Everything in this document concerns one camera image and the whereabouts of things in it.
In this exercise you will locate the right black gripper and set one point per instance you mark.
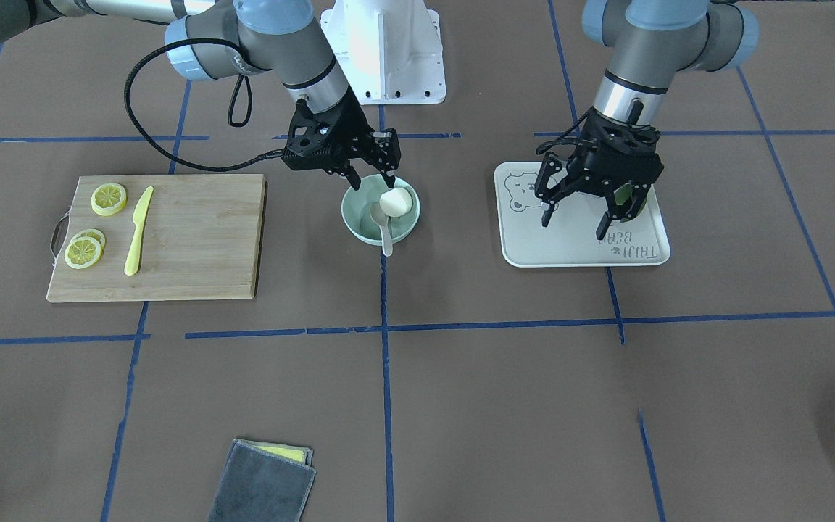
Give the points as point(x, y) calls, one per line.
point(354, 128)

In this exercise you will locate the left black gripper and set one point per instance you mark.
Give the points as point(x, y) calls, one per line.
point(561, 176)

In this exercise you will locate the white steamed bun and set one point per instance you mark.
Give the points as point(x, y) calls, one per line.
point(397, 202)

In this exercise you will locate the white ceramic spoon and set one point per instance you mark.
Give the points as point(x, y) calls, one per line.
point(382, 220)

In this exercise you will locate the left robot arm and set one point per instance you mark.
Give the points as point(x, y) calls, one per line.
point(651, 41)

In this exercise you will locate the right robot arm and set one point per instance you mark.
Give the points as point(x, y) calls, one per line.
point(210, 40)

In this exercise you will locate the mint green bowl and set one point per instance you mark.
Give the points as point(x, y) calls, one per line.
point(355, 211)

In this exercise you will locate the green avocado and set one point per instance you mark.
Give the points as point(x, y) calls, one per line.
point(629, 201)

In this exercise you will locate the cream bear tray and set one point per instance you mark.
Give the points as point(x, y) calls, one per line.
point(569, 239)

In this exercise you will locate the bamboo cutting board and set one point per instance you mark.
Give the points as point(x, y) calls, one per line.
point(201, 240)

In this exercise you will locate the yellow plastic knife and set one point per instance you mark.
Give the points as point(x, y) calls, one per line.
point(139, 216)

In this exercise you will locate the single lemon slice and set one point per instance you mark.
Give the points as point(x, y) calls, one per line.
point(108, 199)

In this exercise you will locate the lower lemon slice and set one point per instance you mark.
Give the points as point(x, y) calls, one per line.
point(92, 233)

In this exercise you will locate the grey yellow folded cloth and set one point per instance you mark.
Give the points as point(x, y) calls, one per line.
point(263, 481)

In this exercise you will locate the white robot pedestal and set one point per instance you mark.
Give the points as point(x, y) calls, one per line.
point(391, 51)

